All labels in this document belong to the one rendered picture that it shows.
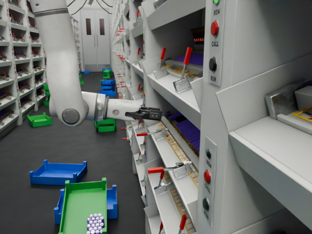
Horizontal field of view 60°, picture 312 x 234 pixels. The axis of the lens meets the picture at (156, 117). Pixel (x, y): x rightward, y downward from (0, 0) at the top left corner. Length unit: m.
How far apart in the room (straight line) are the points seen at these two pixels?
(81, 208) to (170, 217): 0.68
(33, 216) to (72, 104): 0.95
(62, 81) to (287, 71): 0.55
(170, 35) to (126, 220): 0.91
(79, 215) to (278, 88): 1.21
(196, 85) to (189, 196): 0.25
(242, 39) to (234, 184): 0.17
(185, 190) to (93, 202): 0.91
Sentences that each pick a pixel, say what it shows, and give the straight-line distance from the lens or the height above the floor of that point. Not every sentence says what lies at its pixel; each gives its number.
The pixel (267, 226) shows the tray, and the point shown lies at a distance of 0.41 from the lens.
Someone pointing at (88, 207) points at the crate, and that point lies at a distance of 1.43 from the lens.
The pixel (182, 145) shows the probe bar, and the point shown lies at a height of 0.58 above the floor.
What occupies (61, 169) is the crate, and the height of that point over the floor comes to 0.01.
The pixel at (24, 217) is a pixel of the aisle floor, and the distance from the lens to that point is 1.60.
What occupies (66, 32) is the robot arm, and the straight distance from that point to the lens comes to 0.79.
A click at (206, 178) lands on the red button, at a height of 0.65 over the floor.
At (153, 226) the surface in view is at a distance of 1.15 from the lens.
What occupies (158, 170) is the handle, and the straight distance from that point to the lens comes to 0.62.
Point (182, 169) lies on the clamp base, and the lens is 0.63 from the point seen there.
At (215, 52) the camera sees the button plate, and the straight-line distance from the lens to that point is 0.35.
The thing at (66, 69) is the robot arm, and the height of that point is 0.77.
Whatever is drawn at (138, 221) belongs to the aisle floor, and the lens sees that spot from 1.43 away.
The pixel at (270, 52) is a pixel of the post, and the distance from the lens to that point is 0.33.
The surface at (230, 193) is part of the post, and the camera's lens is 0.36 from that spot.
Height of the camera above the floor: 0.83
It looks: 14 degrees down
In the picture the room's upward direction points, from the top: straight up
